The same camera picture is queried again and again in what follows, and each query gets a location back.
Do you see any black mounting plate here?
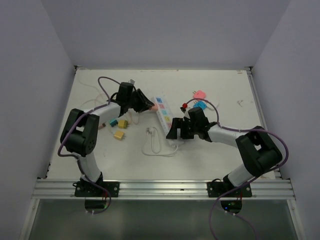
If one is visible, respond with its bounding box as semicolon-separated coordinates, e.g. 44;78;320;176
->
206;178;253;198
72;180;120;198

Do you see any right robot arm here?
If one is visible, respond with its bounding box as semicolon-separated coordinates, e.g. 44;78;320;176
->
166;107;283;197

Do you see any beige brown USB charger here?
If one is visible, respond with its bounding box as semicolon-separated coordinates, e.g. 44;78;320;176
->
98;123;106;130

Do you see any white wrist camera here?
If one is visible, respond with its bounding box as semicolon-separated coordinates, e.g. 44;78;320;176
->
128;79;135;85
180;103;191;114

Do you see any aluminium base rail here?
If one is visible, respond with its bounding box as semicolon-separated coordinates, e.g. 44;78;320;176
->
32;179;295;200

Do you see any salmon pink USB charger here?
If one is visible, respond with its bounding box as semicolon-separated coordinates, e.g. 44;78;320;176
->
149;104;159;112

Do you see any yellow charging cable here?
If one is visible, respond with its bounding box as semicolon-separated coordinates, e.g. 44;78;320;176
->
107;109;141;133

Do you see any yellow olive USB charger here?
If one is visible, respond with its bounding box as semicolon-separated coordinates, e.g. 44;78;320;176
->
113;130;126;141

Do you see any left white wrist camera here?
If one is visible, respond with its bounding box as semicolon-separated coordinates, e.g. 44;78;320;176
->
128;79;135;85

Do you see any white USB cable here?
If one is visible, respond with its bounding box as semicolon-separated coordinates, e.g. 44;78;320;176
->
76;74;101;92

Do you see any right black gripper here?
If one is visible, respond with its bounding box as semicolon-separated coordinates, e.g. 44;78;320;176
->
167;117;199;140

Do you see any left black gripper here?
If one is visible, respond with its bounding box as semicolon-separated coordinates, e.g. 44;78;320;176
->
126;88;154;113

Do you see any blue plug adapter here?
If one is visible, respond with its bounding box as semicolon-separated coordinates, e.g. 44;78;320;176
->
193;100;208;110

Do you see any right side aluminium rail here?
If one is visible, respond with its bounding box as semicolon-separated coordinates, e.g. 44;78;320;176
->
244;65;283;180

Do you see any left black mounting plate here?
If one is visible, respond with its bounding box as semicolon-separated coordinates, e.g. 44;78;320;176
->
72;180;120;198

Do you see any white plug adapter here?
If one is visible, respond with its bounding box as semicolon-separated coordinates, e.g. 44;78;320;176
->
207;99;220;109

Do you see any teal USB charger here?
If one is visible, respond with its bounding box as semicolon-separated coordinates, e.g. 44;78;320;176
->
109;118;119;128

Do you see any power strip white cord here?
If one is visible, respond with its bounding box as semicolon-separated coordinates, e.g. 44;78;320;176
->
141;126;180;158

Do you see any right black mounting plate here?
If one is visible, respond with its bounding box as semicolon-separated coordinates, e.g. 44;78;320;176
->
206;178;253;198

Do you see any pink plug adapter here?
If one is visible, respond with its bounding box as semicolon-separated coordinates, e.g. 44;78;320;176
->
192;90;207;99

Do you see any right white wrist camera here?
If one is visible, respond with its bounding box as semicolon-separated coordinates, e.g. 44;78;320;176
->
180;103;191;114

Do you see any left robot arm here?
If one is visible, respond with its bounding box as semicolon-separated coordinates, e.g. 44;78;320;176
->
57;82;155;197

